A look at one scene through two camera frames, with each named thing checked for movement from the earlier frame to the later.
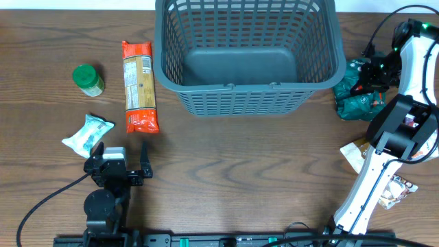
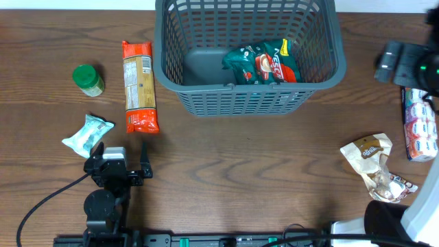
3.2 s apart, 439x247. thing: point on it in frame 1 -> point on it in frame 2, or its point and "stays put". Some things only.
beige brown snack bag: (396, 189) stays put
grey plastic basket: (247, 58) stays put
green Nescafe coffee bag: (352, 107) -> (274, 62)
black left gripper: (137, 178) stays put
